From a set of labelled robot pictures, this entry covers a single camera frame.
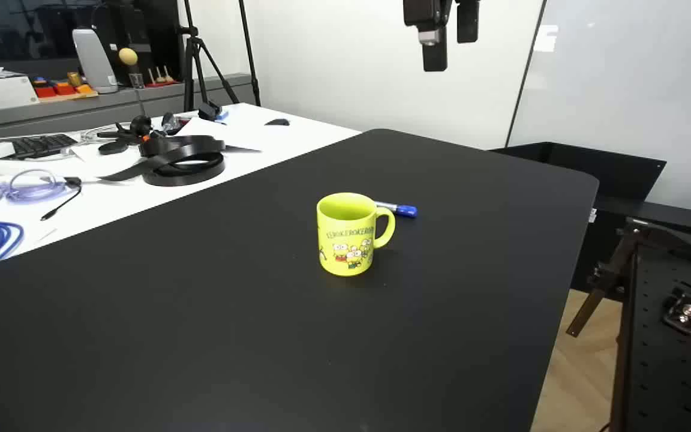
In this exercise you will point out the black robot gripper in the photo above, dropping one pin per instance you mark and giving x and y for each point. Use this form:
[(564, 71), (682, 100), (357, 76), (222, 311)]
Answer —
[(423, 11)]

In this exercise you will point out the blue capped marker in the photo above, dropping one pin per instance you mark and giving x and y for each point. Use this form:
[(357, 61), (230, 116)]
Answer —
[(402, 209)]

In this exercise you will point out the black computer mouse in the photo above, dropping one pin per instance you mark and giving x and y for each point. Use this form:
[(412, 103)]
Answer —
[(278, 121)]

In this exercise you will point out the yellow cartoon print mug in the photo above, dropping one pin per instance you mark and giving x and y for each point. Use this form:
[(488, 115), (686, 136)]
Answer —
[(346, 237)]

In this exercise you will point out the yellow ball on black stand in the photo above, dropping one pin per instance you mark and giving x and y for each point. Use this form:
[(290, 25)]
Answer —
[(128, 58)]

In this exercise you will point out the grey white upright device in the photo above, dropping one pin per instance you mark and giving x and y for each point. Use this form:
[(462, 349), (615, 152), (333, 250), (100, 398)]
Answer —
[(94, 61)]

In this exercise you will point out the grey shelf bench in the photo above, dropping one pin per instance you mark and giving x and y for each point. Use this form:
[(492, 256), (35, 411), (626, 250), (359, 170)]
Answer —
[(83, 110)]

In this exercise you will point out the red orange small parts tray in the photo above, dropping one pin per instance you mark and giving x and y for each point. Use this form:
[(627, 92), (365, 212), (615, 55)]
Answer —
[(63, 88)]

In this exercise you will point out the black perforated breadboard table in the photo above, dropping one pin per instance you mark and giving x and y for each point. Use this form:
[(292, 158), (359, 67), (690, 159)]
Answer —
[(674, 376)]

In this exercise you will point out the black keyboard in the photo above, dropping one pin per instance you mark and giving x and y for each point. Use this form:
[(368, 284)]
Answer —
[(41, 145)]

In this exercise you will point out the black camera tripod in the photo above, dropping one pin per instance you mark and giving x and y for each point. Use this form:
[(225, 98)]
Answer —
[(195, 56)]

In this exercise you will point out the black angled support bracket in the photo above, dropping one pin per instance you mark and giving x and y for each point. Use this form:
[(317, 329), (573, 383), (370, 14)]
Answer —
[(611, 272)]

